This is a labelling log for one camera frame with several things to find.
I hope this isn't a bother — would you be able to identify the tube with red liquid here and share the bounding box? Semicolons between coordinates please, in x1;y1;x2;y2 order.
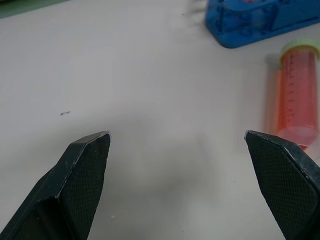
265;37;320;161

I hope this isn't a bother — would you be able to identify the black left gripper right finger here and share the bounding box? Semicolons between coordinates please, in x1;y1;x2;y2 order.
243;129;320;240

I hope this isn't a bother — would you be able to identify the blue plastic tube rack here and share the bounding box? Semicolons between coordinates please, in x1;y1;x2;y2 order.
204;0;320;49

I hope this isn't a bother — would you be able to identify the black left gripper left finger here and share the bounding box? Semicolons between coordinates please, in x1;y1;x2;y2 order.
0;130;112;240

